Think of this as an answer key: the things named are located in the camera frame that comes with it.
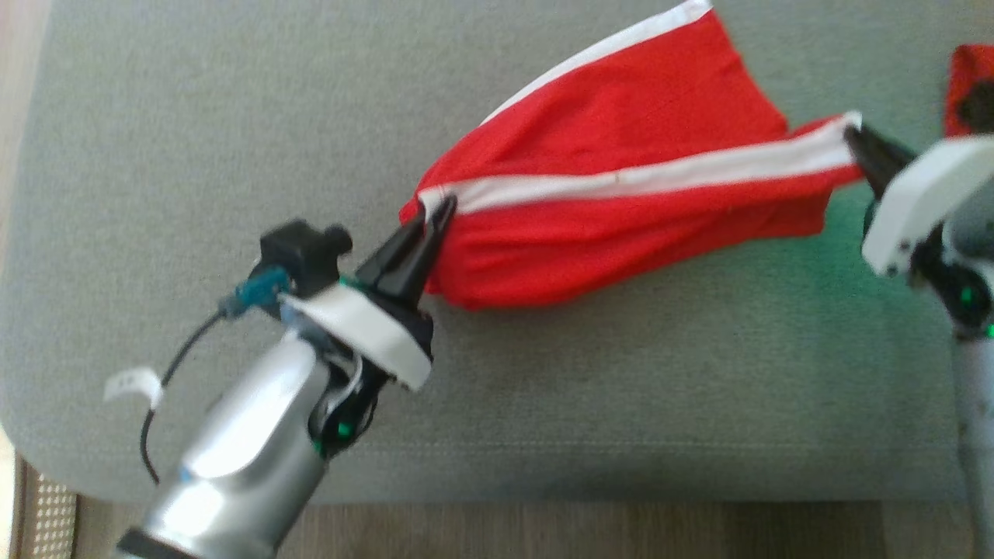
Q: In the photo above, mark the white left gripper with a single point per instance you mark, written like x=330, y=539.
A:
x=373, y=330

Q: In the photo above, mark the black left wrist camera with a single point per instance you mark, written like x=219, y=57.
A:
x=299, y=248

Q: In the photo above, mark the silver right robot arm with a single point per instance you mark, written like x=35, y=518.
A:
x=974, y=404

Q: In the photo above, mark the red white mesh shorts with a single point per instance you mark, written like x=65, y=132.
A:
x=621, y=116

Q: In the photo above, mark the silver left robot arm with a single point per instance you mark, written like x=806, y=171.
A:
x=248, y=435

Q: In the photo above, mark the white perforated laundry basket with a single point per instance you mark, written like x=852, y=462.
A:
x=46, y=520

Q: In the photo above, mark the grey and yellow sofa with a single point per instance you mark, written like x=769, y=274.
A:
x=543, y=404

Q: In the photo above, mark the red garment with thin stripes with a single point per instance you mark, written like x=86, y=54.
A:
x=971, y=70

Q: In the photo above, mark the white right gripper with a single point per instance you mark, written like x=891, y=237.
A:
x=924, y=194

